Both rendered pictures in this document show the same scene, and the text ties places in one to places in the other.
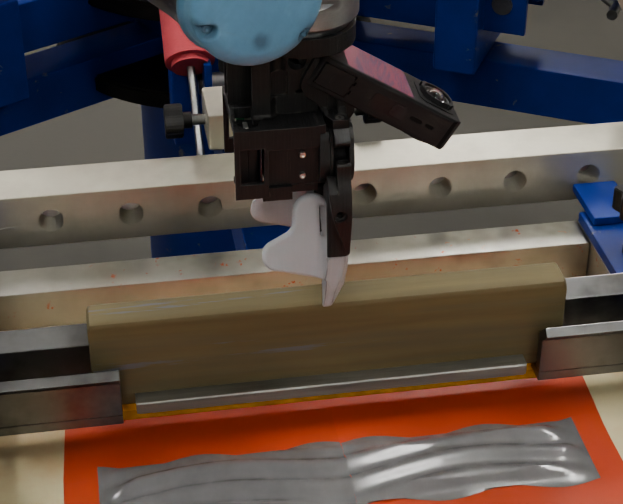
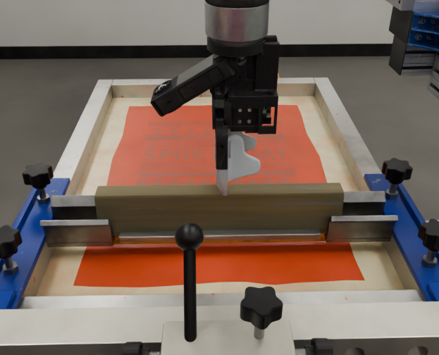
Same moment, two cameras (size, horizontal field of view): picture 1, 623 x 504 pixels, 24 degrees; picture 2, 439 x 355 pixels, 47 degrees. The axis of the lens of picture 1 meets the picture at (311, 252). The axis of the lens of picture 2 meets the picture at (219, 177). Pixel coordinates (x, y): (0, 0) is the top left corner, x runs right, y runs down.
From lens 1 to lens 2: 1.50 m
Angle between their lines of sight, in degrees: 114
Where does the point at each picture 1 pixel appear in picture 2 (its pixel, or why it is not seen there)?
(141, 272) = (328, 299)
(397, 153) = (130, 322)
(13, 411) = (370, 208)
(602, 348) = (84, 211)
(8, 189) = not seen: outside the picture
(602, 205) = not seen: outside the picture
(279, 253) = (248, 140)
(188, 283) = (295, 294)
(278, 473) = not seen: hidden behind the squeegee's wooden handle
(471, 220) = not seen: outside the picture
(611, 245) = (20, 276)
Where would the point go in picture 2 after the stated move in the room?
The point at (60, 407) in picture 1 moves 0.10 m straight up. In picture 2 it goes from (349, 209) to (358, 153)
